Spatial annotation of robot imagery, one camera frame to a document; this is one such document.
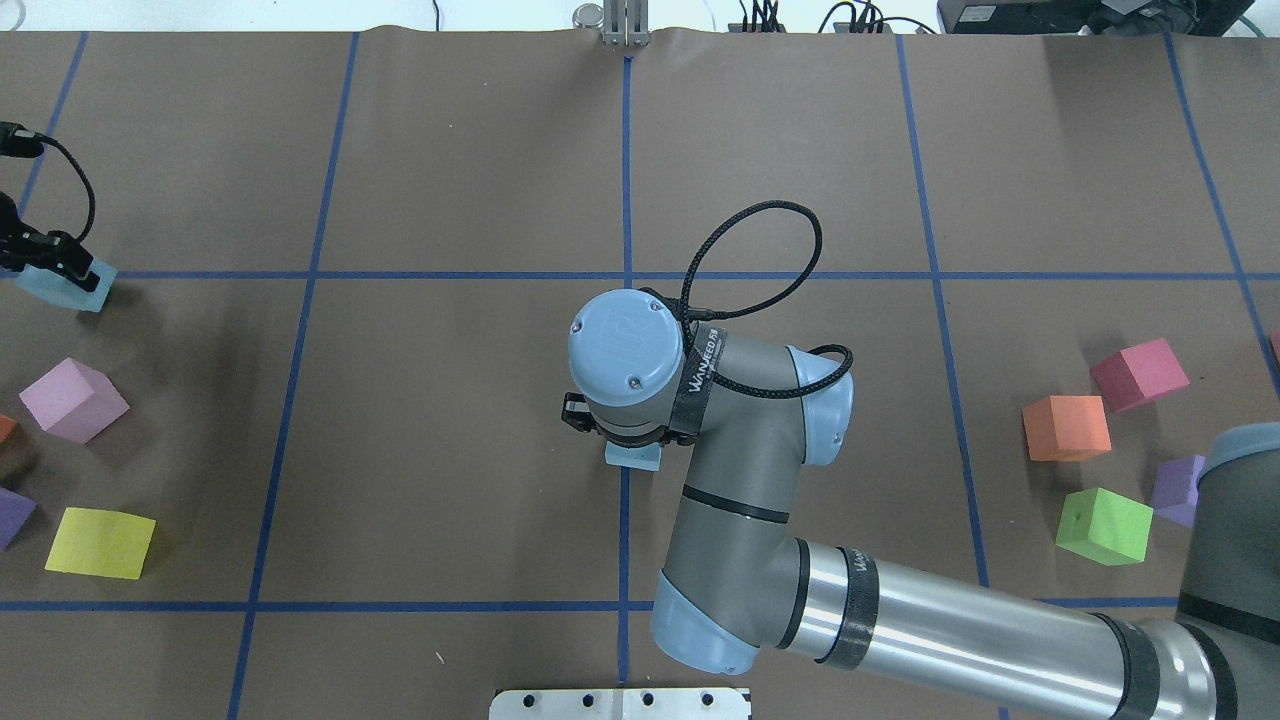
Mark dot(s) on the orange foam block right side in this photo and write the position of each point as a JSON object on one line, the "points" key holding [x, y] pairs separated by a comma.
{"points": [[1066, 428]]}

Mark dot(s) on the aluminium frame post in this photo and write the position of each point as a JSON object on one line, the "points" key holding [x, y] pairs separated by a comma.
{"points": [[625, 23]]}

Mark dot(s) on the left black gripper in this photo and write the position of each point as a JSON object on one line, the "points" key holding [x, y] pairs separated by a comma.
{"points": [[40, 245]]}

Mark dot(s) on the purple foam block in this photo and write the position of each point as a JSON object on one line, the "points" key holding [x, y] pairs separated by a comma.
{"points": [[1175, 494], [15, 512]]}

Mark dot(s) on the purple foam block left side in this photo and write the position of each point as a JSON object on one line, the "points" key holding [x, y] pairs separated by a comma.
{"points": [[15, 512]]}

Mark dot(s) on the purple foam block right side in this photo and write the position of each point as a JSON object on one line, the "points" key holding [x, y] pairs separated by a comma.
{"points": [[1175, 494]]}

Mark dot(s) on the pink foam block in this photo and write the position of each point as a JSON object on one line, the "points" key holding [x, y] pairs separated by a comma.
{"points": [[74, 402]]}

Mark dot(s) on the light blue block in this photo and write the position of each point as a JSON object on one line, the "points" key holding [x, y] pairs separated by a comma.
{"points": [[646, 458], [60, 292]]}

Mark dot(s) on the green foam block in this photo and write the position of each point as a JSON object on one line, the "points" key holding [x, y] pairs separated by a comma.
{"points": [[1105, 527]]}

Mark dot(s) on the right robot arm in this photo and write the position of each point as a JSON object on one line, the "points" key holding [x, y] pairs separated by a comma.
{"points": [[935, 474]]}

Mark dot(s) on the red foam block near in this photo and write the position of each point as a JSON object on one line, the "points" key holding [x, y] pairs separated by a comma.
{"points": [[1138, 375]]}

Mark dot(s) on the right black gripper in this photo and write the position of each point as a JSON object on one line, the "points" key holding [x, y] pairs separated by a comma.
{"points": [[574, 411]]}

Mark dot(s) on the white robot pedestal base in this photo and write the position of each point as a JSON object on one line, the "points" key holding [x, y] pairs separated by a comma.
{"points": [[623, 703]]}

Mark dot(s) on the yellow foam block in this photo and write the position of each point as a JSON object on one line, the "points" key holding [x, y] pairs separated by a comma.
{"points": [[101, 543]]}

